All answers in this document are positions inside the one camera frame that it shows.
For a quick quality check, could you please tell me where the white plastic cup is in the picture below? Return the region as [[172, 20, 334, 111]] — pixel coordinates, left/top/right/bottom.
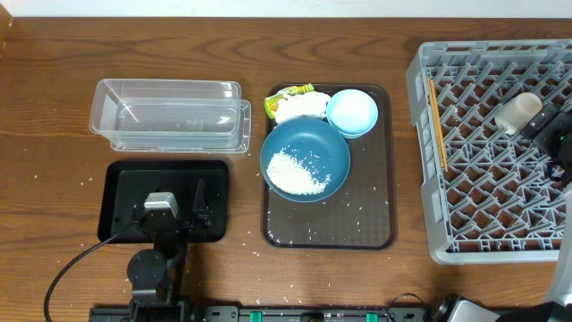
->
[[494, 92, 543, 135]]

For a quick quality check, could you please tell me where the wooden chopstick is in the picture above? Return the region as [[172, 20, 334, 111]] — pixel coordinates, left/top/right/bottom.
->
[[427, 78, 447, 171], [429, 79, 449, 173]]

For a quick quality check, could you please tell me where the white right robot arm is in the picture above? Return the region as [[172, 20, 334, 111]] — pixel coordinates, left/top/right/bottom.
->
[[426, 112, 571, 322]]

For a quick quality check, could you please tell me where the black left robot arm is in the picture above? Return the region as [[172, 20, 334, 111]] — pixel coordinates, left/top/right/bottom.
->
[[127, 180, 214, 322]]

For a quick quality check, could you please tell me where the grey dishwasher rack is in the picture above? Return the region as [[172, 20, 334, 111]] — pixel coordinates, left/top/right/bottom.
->
[[406, 39, 571, 265]]

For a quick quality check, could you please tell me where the black plastic bin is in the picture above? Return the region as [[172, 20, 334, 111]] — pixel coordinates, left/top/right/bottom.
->
[[97, 160, 229, 242]]

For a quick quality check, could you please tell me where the clear plastic container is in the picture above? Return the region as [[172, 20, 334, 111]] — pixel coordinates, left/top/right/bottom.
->
[[89, 79, 250, 153]]

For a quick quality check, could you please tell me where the pile of white rice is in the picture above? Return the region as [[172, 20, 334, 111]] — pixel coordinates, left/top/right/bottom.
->
[[266, 151, 331, 195]]

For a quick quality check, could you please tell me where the green yellow snack wrapper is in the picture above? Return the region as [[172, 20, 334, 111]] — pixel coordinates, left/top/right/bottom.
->
[[265, 83, 315, 120]]

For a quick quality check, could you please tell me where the dark blue plate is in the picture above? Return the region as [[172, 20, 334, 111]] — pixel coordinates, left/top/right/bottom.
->
[[260, 118, 350, 203]]

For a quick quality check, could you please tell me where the dark brown serving tray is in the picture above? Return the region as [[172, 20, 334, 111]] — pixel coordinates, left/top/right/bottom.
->
[[262, 83, 398, 250]]

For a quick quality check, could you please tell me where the light blue bowl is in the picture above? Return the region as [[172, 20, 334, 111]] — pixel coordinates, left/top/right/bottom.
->
[[326, 89, 379, 139]]

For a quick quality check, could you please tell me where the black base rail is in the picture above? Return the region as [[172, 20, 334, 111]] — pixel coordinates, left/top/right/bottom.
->
[[88, 306, 430, 322]]

